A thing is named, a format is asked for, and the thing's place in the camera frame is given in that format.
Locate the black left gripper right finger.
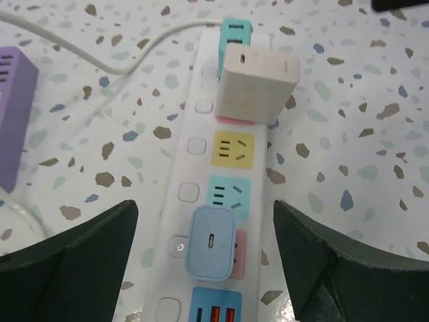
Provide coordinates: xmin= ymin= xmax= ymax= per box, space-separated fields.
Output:
xmin=273 ymin=200 xmax=428 ymax=321

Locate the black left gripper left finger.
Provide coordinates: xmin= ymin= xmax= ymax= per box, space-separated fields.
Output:
xmin=1 ymin=200 xmax=139 ymax=322

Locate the light blue plug adapter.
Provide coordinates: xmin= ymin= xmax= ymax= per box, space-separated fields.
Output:
xmin=184 ymin=205 xmax=236 ymax=282

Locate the white multicolour power strip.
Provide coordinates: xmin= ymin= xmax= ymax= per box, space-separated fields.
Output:
xmin=141 ymin=28 xmax=267 ymax=321

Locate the white charger block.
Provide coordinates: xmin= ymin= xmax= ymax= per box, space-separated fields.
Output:
xmin=215 ymin=43 xmax=300 ymax=125

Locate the teal plug adapter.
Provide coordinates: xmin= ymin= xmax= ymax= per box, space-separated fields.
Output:
xmin=218 ymin=18 xmax=252 ymax=78

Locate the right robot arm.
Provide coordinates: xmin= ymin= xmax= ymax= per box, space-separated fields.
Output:
xmin=371 ymin=0 xmax=428 ymax=13

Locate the purple power strip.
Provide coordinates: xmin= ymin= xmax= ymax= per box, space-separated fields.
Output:
xmin=0 ymin=46 xmax=39 ymax=193

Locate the white power strip cable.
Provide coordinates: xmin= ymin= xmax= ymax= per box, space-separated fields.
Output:
xmin=0 ymin=9 xmax=224 ymax=76

